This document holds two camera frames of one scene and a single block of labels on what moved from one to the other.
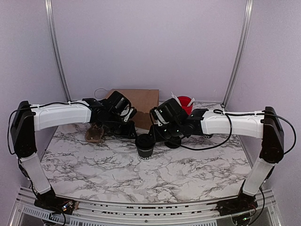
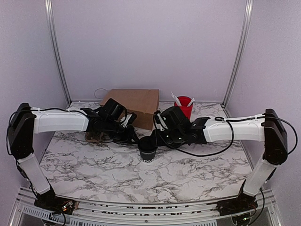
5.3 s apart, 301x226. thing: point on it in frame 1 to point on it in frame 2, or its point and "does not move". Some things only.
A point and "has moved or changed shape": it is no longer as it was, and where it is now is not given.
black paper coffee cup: [145, 154] has moved or changed shape
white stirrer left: [176, 98] does not move
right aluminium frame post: [241, 46] does not move
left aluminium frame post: [54, 39] does not move
